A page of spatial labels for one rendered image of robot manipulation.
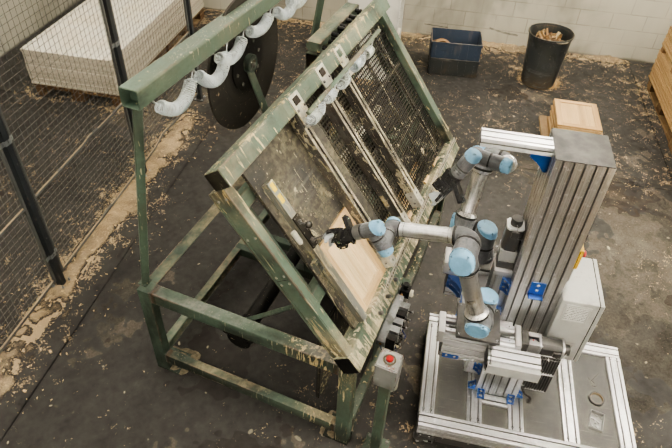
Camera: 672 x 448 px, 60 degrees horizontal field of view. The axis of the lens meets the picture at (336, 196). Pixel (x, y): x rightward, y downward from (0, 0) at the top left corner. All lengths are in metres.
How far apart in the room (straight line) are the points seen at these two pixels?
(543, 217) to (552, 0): 5.60
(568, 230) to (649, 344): 2.15
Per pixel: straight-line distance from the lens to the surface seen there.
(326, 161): 3.19
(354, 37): 3.78
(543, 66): 7.32
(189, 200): 5.40
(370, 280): 3.39
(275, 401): 3.83
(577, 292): 3.24
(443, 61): 7.34
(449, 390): 3.92
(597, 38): 8.50
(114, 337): 4.51
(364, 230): 2.74
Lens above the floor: 3.48
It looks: 41 degrees down
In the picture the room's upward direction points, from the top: 3 degrees clockwise
